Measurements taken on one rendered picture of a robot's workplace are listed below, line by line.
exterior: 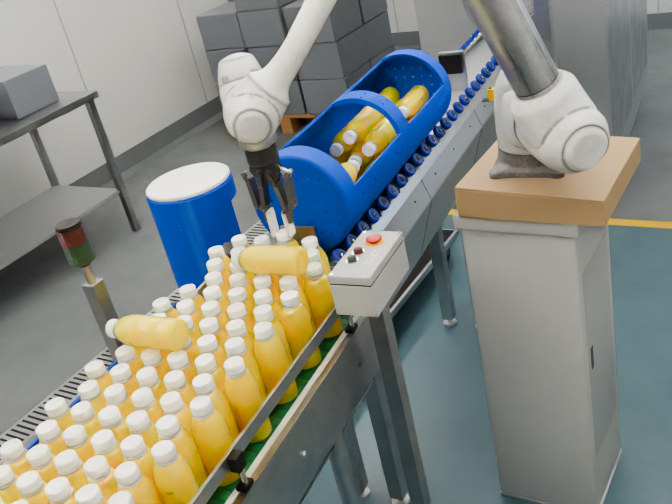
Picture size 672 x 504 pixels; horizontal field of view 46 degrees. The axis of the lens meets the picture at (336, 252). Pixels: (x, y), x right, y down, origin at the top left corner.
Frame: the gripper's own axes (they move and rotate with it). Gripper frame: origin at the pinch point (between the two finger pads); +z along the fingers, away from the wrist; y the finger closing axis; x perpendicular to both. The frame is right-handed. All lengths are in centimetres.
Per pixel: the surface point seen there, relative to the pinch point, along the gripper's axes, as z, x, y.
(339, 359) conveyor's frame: 23.3, 20.4, -19.8
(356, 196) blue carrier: 2.9, -19.8, -11.1
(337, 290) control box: 5.7, 18.8, -22.6
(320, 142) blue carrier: 3, -56, 17
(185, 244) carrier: 25, -29, 58
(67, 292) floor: 112, -119, 234
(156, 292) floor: 112, -124, 175
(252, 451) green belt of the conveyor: 22, 52, -15
